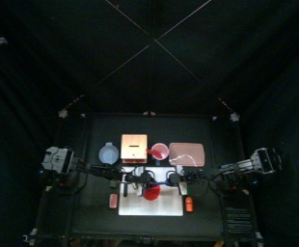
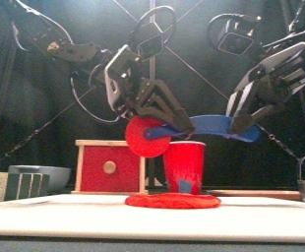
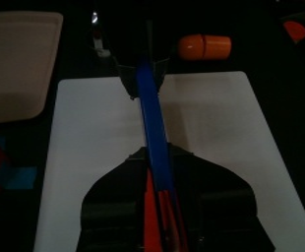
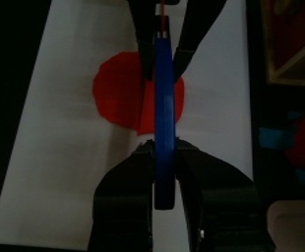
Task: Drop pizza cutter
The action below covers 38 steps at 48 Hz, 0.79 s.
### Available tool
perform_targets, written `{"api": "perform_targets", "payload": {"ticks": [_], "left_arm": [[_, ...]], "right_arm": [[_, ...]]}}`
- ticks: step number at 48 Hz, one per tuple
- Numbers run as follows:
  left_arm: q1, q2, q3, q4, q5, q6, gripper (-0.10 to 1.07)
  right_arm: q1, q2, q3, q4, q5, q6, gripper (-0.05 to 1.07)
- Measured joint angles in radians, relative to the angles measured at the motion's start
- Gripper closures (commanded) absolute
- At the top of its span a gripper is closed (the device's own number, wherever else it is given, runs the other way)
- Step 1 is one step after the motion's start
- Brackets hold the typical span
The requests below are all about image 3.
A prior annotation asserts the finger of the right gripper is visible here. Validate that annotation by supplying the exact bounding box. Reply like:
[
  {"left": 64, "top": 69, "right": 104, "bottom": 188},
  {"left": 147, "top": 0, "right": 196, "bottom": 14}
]
[
  {"left": 151, "top": 56, "right": 172, "bottom": 94},
  {"left": 113, "top": 62, "right": 140, "bottom": 100}
]

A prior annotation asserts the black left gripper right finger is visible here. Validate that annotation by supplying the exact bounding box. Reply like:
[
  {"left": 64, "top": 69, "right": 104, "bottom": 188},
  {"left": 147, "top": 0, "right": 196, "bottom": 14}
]
[{"left": 169, "top": 143, "right": 275, "bottom": 252}]

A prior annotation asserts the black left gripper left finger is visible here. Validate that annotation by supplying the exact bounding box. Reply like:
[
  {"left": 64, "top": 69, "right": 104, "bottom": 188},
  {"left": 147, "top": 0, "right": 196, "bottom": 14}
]
[{"left": 74, "top": 147, "right": 149, "bottom": 252}]

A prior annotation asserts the blue handled orange pizza cutter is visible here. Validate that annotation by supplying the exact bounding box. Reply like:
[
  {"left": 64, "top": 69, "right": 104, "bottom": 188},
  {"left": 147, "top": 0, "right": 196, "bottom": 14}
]
[{"left": 133, "top": 58, "right": 191, "bottom": 252}]

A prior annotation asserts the orange toy capsule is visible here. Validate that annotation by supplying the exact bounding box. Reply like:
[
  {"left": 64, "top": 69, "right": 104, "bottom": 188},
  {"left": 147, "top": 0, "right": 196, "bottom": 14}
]
[{"left": 176, "top": 32, "right": 234, "bottom": 62}]

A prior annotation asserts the silver white utensil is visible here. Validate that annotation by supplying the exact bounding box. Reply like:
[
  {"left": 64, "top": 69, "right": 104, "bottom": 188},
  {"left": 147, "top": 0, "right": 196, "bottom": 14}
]
[{"left": 89, "top": 11, "right": 113, "bottom": 59}]

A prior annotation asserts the white cutting board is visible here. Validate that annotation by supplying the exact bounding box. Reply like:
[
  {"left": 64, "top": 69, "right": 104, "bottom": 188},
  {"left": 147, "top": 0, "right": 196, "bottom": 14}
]
[{"left": 33, "top": 70, "right": 305, "bottom": 252}]

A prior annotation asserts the blue flat object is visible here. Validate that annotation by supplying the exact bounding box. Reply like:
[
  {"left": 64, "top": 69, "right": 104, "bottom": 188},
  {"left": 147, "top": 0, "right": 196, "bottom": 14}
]
[{"left": 0, "top": 131, "right": 38, "bottom": 192}]

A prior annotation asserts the beige plastic tray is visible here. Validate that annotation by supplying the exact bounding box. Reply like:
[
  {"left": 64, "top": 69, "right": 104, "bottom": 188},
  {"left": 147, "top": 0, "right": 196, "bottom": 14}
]
[{"left": 0, "top": 11, "right": 64, "bottom": 126}]

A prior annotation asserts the orange red round toy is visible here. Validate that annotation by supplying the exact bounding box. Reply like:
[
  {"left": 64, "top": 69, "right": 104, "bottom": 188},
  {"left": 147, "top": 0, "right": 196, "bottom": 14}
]
[{"left": 282, "top": 19, "right": 305, "bottom": 44}]

